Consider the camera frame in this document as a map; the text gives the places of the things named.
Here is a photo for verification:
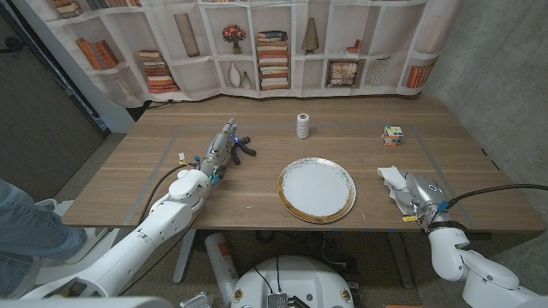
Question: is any person in jeans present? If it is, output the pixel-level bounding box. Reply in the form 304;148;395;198
0;178;87;296

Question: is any white cylinder with red label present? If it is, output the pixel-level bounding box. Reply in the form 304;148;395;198
204;232;240;307

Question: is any white napkin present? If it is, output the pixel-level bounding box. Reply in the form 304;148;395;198
377;165;419;217

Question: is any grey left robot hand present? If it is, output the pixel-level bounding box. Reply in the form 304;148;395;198
199;118;240;179

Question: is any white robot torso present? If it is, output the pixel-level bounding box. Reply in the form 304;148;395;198
230;255;355;308

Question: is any gold-rimmed white paper plate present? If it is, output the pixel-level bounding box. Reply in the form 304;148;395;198
277;157;357;224

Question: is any multicoloured rubik's cube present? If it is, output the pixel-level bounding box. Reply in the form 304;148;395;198
382;125;405;147

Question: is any black spring clamp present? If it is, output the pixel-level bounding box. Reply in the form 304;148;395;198
229;135;258;166

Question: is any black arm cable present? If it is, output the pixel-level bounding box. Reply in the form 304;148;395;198
440;183;548;210
137;162;200;226

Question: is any grey table leg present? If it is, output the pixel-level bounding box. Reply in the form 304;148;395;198
387;232;415;290
172;229;197;285

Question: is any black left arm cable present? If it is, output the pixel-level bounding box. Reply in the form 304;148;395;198
137;162;200;226

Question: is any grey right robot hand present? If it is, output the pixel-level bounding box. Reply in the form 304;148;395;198
393;171;449;217

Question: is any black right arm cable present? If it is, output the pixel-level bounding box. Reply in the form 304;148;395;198
440;183;548;210

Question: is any printed bookshelf backdrop cloth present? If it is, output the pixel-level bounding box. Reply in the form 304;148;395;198
25;0;466;108

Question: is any white thread spool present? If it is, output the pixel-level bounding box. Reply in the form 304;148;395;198
295;112;311;140

